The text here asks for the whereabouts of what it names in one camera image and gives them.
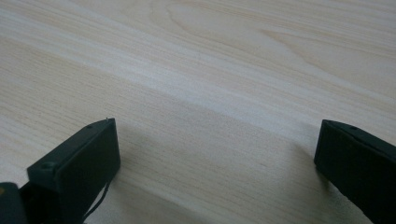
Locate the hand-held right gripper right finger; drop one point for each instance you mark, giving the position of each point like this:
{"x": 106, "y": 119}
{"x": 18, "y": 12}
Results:
{"x": 358, "y": 165}

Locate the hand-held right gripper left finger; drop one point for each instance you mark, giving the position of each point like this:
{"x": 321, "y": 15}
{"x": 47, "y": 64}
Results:
{"x": 77, "y": 165}

